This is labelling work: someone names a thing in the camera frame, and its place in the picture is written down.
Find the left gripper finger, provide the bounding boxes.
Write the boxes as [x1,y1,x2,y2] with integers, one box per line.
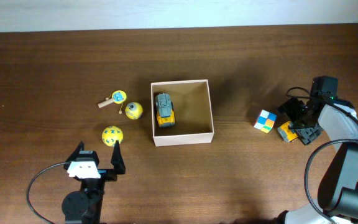
[111,140,126,174]
[63,141,85,170]

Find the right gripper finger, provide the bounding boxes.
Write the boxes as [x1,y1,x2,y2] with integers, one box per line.
[277,98,306,123]
[296,127,323,146]

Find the yellow grey toy dump truck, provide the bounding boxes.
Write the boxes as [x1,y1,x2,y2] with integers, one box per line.
[277,121,298,142]

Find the colourful two-by-two puzzle cube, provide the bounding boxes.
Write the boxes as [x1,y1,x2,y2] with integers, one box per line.
[254,110,277,133]

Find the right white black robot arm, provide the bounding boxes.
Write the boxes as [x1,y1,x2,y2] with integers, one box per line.
[274,76,358,223]

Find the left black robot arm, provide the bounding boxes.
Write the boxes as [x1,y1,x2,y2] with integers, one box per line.
[62,141,126,224]

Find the yellow ball blue letters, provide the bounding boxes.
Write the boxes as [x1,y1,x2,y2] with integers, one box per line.
[101,126,124,147]

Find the yellow grey one-eyed ball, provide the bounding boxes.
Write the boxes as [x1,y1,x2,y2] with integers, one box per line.
[125,102,143,119]

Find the yellow wooden rattle drum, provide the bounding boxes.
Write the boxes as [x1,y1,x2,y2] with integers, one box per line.
[98,90,127,114]

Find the pink cardboard box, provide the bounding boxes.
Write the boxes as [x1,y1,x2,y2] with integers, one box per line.
[150,80,214,146]

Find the left black cable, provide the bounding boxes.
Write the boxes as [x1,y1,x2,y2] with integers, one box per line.
[25,161,71,224]

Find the black cable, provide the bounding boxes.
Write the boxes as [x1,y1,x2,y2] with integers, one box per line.
[25,161,71,224]
[285,86,358,224]

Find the right black cable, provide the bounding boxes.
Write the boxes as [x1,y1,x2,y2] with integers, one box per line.
[285,86,358,224]

